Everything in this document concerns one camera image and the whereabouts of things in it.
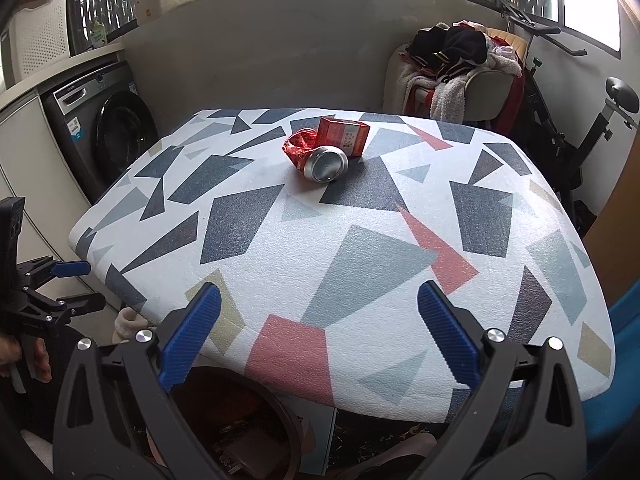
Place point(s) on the brown wooden panel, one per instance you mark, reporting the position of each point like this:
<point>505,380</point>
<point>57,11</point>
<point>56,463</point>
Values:
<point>620,210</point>

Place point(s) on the crushed red drink can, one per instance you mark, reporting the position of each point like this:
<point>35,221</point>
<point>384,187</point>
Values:
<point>325,165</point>

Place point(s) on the black exercise bike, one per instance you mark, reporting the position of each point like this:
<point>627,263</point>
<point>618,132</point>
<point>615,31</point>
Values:
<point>550,135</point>

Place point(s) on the person's left hand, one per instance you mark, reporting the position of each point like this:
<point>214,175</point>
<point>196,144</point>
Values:
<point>44,360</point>

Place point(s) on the white fluffy towel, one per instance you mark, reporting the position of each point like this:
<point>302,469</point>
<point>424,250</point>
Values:
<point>450,100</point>

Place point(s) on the blue curtain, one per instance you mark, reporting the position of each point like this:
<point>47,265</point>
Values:
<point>625,385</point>

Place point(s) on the window with lattice grille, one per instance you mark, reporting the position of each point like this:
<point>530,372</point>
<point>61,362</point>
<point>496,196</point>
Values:
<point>590,5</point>

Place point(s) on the grey washing machine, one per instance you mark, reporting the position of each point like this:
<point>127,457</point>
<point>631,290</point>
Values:
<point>120,130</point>

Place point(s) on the red cardboard box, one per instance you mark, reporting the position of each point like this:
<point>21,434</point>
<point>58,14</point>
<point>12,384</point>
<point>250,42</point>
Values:
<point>345,135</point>

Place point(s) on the white cardboard sheet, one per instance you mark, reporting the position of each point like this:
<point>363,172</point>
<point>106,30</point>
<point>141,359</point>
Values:
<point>317,435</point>

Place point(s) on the beige chair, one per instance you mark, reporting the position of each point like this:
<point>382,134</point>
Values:
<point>487,90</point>

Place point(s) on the white perforated laundry basket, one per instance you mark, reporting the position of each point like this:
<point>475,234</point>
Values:
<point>40,35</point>

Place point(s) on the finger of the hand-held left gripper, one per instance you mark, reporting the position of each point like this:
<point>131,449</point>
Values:
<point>80,304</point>
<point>70,269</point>

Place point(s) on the black striped garment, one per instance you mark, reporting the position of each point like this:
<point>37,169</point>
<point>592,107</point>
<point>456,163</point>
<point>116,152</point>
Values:
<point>460,47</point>

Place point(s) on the dark round waste bin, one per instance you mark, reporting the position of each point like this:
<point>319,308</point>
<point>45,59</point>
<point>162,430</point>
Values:
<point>225,410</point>

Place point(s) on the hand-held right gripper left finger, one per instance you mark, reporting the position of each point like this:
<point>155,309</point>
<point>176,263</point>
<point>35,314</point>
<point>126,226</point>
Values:
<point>192,330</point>

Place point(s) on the table with geometric patterned cloth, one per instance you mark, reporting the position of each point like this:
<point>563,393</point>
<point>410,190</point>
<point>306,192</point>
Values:
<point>300,240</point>

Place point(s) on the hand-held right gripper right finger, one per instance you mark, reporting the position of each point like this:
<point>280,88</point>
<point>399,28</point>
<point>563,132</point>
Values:
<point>447,330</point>

